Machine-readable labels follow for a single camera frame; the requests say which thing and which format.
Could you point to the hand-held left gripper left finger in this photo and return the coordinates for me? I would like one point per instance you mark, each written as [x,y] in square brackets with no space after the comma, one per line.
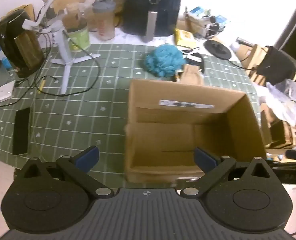
[88,157]

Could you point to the grey lid shaker bottle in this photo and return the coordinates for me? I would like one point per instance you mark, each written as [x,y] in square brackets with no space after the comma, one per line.
[104,21]

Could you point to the glass bowl with clutter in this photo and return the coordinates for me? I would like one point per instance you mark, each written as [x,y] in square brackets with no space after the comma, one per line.
[205,25]

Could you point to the wooden chair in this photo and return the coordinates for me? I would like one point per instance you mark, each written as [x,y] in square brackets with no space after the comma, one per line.
[254,55]

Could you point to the blue bath loofah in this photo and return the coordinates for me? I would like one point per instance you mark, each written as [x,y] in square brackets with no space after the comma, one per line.
[164,60]

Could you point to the white tripod stand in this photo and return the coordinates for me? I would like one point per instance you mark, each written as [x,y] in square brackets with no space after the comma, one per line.
[63,47]

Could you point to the black phone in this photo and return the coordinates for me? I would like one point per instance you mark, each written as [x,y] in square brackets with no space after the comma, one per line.
[21,130]

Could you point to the black electric kettle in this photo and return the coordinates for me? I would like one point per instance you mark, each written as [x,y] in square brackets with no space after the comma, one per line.
[23,47]

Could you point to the green grid tablecloth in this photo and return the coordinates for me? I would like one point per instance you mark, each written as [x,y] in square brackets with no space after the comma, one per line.
[83,110]

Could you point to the dark monitor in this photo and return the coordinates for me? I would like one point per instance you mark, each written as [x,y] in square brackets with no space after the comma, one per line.
[295,35]

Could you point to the yellow pencil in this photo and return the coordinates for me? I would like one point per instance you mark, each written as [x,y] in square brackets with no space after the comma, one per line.
[41,86]

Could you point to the black air fryer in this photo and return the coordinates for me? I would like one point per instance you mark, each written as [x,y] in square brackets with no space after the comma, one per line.
[163,10]

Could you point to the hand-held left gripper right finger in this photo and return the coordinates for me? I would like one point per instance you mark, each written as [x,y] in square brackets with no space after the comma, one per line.
[204,159]

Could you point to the green label jar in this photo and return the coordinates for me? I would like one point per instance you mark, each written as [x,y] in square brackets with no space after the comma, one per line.
[79,40]

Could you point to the white flat box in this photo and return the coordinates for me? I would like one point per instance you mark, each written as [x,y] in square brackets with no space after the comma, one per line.
[1,92]

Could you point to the yellow wet wipes pack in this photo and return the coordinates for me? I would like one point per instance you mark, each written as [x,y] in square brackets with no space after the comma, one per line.
[185,38]

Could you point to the black round lid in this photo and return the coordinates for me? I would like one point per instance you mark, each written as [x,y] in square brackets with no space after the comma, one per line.
[217,49]

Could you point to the clear plastic bag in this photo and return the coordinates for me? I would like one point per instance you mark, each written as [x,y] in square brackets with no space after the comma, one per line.
[287,100]

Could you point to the black bag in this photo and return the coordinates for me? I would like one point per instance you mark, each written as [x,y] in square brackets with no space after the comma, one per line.
[275,65]

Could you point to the small brown cardboard box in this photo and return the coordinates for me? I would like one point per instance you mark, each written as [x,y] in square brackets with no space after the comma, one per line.
[277,132]

